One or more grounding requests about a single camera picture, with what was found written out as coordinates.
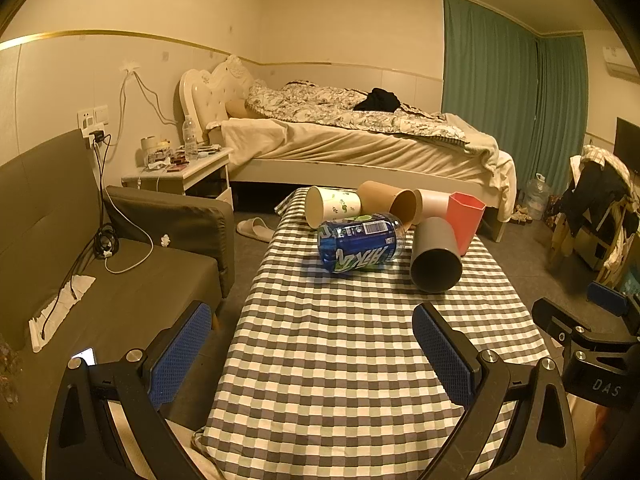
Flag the pink faceted cup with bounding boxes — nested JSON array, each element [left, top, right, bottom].
[[446, 192, 485, 256]]

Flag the grey cylindrical cup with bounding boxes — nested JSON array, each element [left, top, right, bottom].
[[409, 217, 462, 294]]

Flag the white cylindrical cup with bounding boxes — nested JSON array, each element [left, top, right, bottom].
[[412, 188, 450, 224]]

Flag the brown paper cup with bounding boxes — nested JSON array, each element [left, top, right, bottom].
[[357, 181, 416, 229]]

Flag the white patterned paper cup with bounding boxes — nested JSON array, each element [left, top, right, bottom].
[[305, 185, 361, 229]]

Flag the white cloth on sofa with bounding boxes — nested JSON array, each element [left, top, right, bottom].
[[28, 274, 96, 353]]

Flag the chair with clothes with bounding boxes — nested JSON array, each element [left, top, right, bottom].
[[549, 144, 639, 286]]

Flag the dark grey sofa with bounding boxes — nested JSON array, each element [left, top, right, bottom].
[[1, 131, 234, 477]]

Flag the shoes by curtain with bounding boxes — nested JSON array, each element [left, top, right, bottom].
[[510, 205, 533, 226]]

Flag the large water jug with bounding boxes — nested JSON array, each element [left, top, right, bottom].
[[524, 172, 550, 220]]

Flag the black television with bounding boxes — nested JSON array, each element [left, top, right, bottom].
[[614, 117, 640, 174]]

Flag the checkered tablecloth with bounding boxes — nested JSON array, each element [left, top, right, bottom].
[[199, 186, 551, 480]]

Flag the beige slipper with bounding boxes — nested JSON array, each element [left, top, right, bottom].
[[235, 217, 274, 243]]

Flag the green curtain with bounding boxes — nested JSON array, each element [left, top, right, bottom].
[[442, 0, 588, 194]]

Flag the white nightstand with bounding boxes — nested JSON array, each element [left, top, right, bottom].
[[120, 148, 233, 206]]

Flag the white air conditioner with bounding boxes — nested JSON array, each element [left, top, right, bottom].
[[602, 47, 639, 80]]

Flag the floral quilt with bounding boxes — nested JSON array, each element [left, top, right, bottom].
[[246, 80, 469, 146]]

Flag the clear water bottle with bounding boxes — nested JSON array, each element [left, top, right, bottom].
[[182, 116, 198, 160]]

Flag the bed with beige sheet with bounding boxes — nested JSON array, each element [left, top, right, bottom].
[[209, 114, 518, 242]]

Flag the black garment on bed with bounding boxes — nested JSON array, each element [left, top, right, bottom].
[[354, 88, 401, 113]]

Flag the beige pillow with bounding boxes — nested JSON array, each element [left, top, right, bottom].
[[224, 99, 262, 119]]

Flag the white tufted headboard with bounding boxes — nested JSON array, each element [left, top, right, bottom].
[[178, 55, 254, 144]]

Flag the black coiled cable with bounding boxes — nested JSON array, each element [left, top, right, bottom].
[[92, 224, 121, 261]]

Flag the white charging cable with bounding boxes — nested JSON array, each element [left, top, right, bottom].
[[102, 66, 181, 276]]

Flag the wall power outlet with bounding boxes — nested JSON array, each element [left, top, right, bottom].
[[76, 105, 110, 138]]

